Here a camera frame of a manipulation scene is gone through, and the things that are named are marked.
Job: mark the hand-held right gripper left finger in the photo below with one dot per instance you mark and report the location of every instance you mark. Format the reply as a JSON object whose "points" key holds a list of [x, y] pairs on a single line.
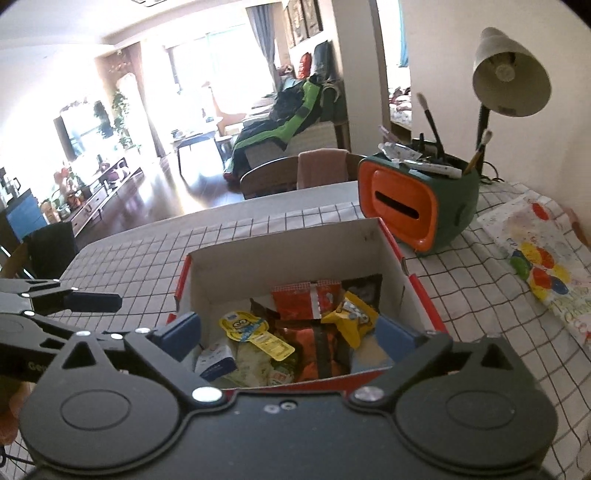
{"points": [[178, 334]]}

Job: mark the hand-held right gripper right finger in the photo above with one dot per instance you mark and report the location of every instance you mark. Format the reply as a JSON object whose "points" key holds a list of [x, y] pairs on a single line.
{"points": [[397, 337]]}

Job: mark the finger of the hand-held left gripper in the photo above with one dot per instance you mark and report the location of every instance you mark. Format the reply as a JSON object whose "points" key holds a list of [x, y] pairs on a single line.
{"points": [[51, 337], [92, 302]]}

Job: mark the white blue snack packet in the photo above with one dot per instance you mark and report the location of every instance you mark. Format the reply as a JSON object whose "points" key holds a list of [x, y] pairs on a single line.
{"points": [[214, 362]]}

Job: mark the yellow cartoon snack packet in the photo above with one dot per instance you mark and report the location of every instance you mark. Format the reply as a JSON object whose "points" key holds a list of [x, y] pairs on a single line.
{"points": [[242, 325]]}

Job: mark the pale yellow snack packet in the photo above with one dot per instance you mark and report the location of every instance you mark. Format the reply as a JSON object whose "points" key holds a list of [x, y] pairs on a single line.
{"points": [[256, 364]]}

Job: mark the brown red shiny packet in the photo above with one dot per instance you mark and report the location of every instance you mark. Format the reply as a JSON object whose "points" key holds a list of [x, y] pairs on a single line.
{"points": [[314, 350]]}

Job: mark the red white snack packet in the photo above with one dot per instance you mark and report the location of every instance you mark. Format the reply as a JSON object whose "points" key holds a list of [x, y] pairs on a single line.
{"points": [[300, 297]]}

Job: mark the white cardboard box red trim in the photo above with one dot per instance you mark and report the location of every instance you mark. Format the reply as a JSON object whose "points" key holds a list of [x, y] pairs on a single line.
{"points": [[277, 249]]}

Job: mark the person's left hand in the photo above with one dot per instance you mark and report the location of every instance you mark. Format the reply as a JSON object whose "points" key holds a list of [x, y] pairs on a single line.
{"points": [[8, 415]]}

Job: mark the black garment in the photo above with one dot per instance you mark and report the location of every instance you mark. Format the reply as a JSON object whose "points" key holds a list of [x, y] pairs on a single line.
{"points": [[51, 249]]}

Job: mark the blue cabinet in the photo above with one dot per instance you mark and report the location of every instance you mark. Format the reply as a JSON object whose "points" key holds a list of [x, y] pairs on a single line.
{"points": [[25, 217]]}

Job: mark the white television cabinet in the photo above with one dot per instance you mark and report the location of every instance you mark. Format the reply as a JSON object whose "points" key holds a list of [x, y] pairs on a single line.
{"points": [[101, 184]]}

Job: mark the red flower arrangement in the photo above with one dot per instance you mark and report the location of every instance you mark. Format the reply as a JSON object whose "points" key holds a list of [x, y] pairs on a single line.
{"points": [[64, 177]]}

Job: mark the orange green tissue organizer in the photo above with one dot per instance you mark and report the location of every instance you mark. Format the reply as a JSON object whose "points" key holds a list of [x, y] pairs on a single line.
{"points": [[392, 184]]}

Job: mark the flat screen television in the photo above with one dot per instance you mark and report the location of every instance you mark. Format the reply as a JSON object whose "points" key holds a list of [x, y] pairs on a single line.
{"points": [[81, 134]]}

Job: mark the white marker pen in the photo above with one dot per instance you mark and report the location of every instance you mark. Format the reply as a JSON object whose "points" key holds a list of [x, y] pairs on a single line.
{"points": [[434, 168]]}

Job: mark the wooden dining chair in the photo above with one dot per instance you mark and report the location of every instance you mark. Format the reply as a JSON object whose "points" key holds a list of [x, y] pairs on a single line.
{"points": [[268, 177]]}

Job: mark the pink cloth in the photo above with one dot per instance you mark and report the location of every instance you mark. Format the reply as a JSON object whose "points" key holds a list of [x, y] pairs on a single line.
{"points": [[323, 168]]}

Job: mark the white plastic sachet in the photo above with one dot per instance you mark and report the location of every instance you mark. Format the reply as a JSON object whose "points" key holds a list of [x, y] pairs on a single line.
{"points": [[397, 150]]}

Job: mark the tall green potted plant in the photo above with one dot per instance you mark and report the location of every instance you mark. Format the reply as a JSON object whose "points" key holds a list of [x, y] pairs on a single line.
{"points": [[122, 115]]}

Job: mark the wooden coffee table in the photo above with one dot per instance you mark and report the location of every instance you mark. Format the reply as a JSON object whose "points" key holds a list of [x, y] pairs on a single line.
{"points": [[196, 138]]}

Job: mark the small bamboo calligraphy brush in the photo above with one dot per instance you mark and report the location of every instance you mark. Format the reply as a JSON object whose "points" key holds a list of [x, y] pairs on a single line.
{"points": [[478, 150]]}

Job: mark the large black calligraphy brush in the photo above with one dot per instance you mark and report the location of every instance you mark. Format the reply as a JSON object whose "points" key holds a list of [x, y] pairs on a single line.
{"points": [[431, 122]]}

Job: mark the sofa with cream cover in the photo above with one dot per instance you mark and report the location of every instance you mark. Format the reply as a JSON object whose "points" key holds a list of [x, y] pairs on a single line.
{"points": [[314, 134]]}

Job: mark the bed with clothes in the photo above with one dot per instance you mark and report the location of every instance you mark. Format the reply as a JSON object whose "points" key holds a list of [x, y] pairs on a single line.
{"points": [[399, 106]]}

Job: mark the green black jacket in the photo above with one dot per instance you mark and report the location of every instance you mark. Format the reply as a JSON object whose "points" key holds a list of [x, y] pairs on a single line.
{"points": [[286, 124]]}

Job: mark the red cushion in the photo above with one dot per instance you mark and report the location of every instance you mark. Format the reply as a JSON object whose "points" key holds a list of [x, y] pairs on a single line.
{"points": [[304, 67]]}

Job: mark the beige desk lamp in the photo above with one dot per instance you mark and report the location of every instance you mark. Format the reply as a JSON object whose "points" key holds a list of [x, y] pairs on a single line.
{"points": [[512, 74]]}

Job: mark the dark cushion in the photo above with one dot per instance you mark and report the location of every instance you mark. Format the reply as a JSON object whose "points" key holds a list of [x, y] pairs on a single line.
{"points": [[323, 57]]}

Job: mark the grey curtain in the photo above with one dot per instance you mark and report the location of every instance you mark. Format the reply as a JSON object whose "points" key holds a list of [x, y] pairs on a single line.
{"points": [[263, 41]]}

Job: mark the dark framed wall picture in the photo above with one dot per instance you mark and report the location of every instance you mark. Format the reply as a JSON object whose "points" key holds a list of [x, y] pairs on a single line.
{"points": [[292, 23], [314, 16], [302, 18]]}

